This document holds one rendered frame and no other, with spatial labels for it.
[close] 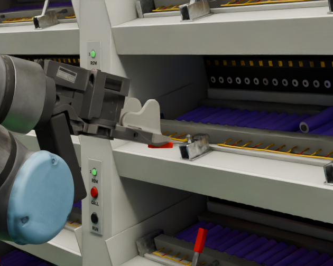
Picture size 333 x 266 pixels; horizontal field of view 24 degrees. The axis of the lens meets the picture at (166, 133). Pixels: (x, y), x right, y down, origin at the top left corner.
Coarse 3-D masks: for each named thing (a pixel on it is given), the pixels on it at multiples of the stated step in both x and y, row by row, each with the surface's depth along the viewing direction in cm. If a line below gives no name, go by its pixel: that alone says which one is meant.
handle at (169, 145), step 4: (188, 136) 108; (188, 140) 109; (192, 140) 108; (164, 144) 105; (168, 144) 106; (172, 144) 106; (176, 144) 106; (180, 144) 107; (184, 144) 107; (188, 144) 108
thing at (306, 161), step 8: (232, 152) 107; (240, 152) 105; (248, 152) 104; (256, 152) 103; (264, 152) 102; (288, 160) 98; (296, 160) 97; (304, 160) 96; (312, 160) 95; (320, 160) 94
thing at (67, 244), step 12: (72, 216) 147; (72, 228) 143; (60, 240) 141; (72, 240) 139; (36, 252) 147; (48, 252) 143; (60, 252) 138; (72, 252) 134; (60, 264) 140; (72, 264) 136
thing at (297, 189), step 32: (192, 96) 131; (224, 96) 126; (256, 96) 120; (288, 96) 115; (320, 96) 109; (128, 160) 119; (160, 160) 112; (224, 160) 104; (256, 160) 101; (224, 192) 103; (256, 192) 97; (288, 192) 92; (320, 192) 88
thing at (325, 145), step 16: (160, 128) 122; (176, 128) 118; (192, 128) 115; (208, 128) 112; (224, 128) 110; (240, 128) 109; (256, 128) 107; (240, 144) 108; (256, 144) 105; (272, 144) 102; (288, 144) 101; (304, 144) 98; (320, 144) 96
